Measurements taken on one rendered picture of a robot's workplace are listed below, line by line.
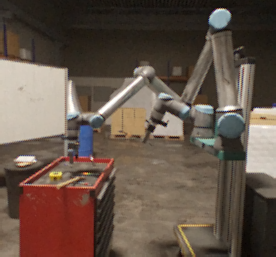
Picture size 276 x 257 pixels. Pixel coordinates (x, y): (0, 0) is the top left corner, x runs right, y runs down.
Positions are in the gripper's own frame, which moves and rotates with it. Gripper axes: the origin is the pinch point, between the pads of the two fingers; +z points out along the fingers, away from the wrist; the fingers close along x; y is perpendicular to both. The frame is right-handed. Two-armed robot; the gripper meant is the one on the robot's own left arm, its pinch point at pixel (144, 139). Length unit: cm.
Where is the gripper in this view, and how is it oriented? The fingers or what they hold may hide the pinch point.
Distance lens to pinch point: 172.3
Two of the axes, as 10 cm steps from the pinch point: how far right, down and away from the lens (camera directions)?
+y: -9.0, -4.3, -0.4
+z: -4.2, 8.8, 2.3
